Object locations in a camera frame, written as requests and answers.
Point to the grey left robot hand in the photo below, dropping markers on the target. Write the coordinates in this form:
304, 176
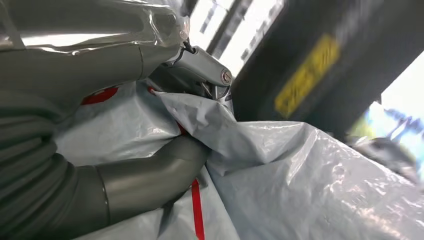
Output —
82, 63

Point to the grey plastic mailer package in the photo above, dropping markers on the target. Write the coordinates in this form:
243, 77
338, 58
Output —
281, 179

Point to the ribbed grey left arm sleeve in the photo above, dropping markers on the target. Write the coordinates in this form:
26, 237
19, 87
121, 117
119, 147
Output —
33, 185

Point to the black scale panel yellow label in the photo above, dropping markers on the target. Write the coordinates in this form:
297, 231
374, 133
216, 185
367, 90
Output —
331, 59

